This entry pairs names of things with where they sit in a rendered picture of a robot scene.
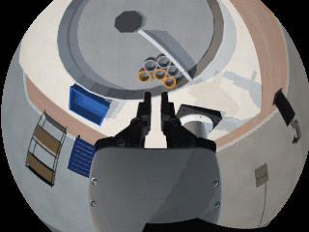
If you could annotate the bronze bushing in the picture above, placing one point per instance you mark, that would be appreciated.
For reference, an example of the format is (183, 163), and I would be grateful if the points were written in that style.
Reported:
(169, 84)
(142, 78)
(160, 77)

